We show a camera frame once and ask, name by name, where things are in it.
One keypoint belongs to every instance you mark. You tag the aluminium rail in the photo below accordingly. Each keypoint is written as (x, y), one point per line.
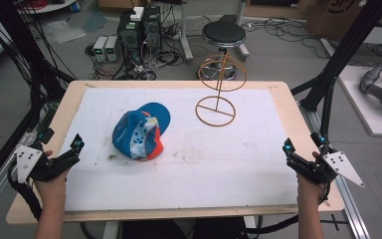
(348, 205)
(0, 186)

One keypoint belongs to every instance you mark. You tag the grey bench power supply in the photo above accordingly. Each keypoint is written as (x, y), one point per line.
(99, 48)
(111, 48)

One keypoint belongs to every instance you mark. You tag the black computer tower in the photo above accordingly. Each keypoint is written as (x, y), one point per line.
(130, 38)
(152, 28)

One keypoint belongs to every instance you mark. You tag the blue and orange cap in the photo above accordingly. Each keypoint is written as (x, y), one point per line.
(136, 136)

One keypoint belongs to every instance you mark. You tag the white metal desk leg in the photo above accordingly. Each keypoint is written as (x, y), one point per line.
(186, 33)

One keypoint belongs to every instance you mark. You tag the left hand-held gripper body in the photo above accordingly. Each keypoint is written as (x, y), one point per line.
(51, 167)

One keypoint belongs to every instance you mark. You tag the clear plastic sheet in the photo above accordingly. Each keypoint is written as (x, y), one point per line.
(63, 31)

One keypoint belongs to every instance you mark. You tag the person's right hand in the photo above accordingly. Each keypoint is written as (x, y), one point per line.
(308, 191)

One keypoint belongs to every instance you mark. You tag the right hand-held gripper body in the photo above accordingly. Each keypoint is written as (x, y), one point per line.
(311, 167)

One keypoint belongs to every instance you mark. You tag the black frame post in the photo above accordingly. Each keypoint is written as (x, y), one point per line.
(344, 49)
(23, 49)

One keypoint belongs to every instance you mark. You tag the cardboard box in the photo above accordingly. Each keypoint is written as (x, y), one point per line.
(341, 16)

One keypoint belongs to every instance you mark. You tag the small white box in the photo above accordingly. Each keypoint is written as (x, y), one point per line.
(137, 14)

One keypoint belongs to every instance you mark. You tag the person's left hand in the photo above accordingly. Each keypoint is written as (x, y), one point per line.
(51, 189)

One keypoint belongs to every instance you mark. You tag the person's dark pants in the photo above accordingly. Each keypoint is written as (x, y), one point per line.
(182, 229)

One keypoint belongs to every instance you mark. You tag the white floor platform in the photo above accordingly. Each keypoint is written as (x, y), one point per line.
(361, 106)

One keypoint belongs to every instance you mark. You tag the black round stool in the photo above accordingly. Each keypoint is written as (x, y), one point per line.
(224, 33)

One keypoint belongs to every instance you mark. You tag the white foam mat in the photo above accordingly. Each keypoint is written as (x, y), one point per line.
(195, 172)

